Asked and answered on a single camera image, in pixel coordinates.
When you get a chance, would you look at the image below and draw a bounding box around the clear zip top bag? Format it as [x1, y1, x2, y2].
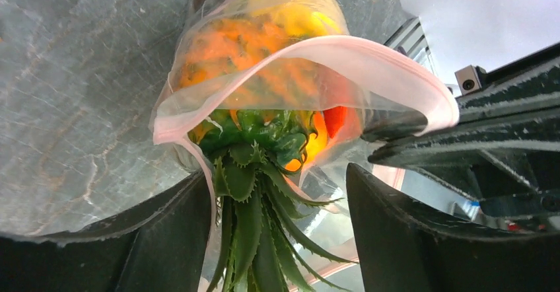
[151, 0, 459, 291]

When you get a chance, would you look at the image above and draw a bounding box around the yellow bell pepper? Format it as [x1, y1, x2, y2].
[247, 0, 349, 37]

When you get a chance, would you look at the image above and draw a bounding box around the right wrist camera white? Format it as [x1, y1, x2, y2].
[454, 65, 487, 96]

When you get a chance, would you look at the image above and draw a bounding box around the orange spiky fruit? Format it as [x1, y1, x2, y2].
[178, 15, 337, 291]

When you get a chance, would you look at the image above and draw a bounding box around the orange carrot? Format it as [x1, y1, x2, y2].
[322, 106, 348, 139]

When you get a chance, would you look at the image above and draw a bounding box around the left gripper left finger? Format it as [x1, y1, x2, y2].
[1, 171, 211, 291]

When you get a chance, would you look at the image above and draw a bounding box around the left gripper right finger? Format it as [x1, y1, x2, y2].
[346, 163, 559, 291]

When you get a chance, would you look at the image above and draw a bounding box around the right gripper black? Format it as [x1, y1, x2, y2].
[361, 57, 559, 233]

